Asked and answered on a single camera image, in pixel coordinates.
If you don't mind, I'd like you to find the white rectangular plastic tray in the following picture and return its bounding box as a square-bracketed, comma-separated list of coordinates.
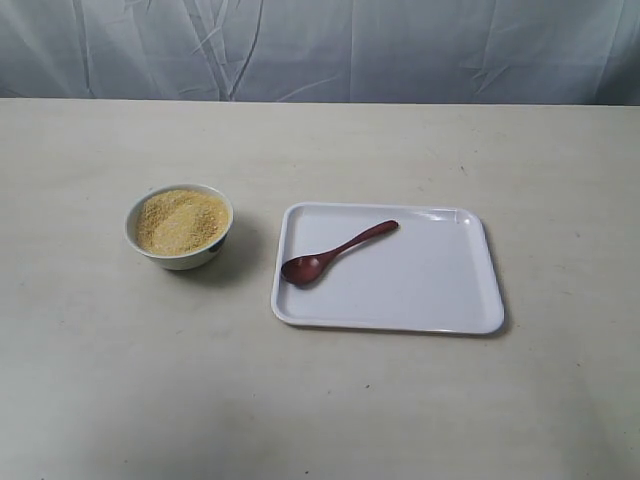
[271, 202, 505, 335]

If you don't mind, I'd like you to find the tan grain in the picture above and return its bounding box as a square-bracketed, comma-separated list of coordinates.
[135, 189, 231, 256]

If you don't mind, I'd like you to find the white ceramic bowl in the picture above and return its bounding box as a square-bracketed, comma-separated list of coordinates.
[124, 184, 234, 271]

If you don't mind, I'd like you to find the grey wrinkled backdrop cloth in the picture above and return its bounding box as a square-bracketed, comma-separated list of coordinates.
[1, 1, 639, 105]

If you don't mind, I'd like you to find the brown wooden spoon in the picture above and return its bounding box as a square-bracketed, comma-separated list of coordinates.
[280, 220, 400, 287]

